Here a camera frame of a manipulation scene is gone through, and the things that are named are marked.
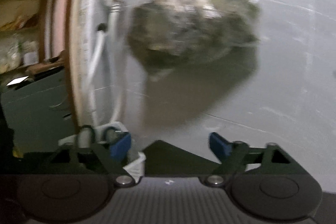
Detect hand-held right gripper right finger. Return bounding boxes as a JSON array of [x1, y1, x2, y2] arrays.
[[205, 132, 298, 188]]

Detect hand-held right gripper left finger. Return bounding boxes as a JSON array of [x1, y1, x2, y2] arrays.
[[49, 132, 138, 188]]

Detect white perforated plastic basket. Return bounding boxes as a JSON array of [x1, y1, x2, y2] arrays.
[[58, 122, 146, 178]]

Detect grey appliance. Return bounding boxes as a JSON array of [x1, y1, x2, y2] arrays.
[[0, 67, 76, 154]]

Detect white paper sheet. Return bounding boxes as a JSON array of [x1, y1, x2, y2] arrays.
[[6, 76, 30, 87]]

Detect white jar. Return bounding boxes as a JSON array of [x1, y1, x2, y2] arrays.
[[23, 41, 39, 66]]

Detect plastic bag of dried leaves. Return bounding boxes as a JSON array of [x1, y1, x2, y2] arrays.
[[126, 0, 263, 67]]

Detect black handled scissors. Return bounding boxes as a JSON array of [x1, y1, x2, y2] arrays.
[[78, 125, 118, 148]]

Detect white hose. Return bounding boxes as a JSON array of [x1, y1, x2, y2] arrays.
[[85, 0, 129, 127]]

